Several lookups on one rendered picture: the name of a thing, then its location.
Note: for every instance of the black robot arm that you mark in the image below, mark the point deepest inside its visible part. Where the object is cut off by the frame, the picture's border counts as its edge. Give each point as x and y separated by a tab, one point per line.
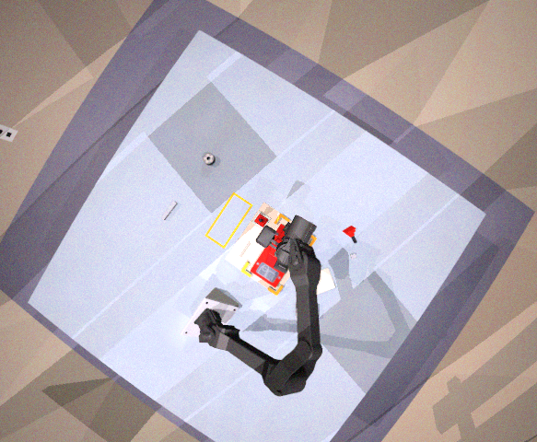
288	375

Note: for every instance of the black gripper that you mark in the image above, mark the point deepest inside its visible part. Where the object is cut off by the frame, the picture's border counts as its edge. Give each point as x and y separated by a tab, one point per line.
266	238

